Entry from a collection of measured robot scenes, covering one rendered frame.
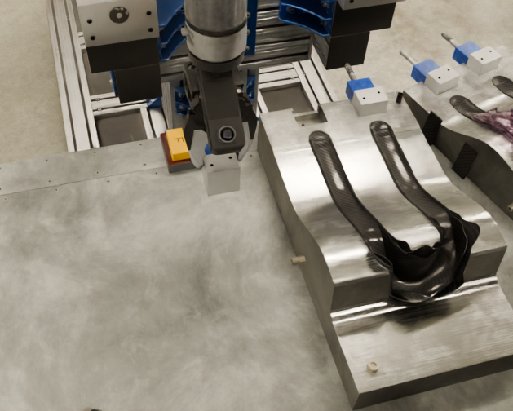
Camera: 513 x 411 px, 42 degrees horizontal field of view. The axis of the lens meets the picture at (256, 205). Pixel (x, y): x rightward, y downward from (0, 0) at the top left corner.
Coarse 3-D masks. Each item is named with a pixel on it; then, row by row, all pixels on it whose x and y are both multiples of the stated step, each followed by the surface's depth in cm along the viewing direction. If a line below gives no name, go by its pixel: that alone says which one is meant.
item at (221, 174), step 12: (216, 156) 99; (228, 156) 99; (204, 168) 99; (216, 168) 98; (228, 168) 98; (240, 168) 98; (204, 180) 102; (216, 180) 99; (228, 180) 100; (216, 192) 101
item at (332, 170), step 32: (384, 128) 114; (320, 160) 110; (384, 160) 110; (352, 192) 106; (416, 192) 106; (352, 224) 97; (448, 224) 99; (384, 256) 96; (416, 256) 90; (448, 256) 98; (416, 288) 97; (448, 288) 96
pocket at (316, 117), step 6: (318, 108) 117; (294, 114) 117; (300, 114) 117; (306, 114) 117; (312, 114) 117; (318, 114) 118; (324, 114) 115; (300, 120) 118; (306, 120) 118; (312, 120) 118; (318, 120) 118; (324, 120) 116
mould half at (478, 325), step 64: (320, 128) 113; (320, 192) 105; (384, 192) 106; (448, 192) 104; (320, 256) 94; (320, 320) 101; (384, 320) 95; (448, 320) 95; (512, 320) 95; (384, 384) 89; (448, 384) 95
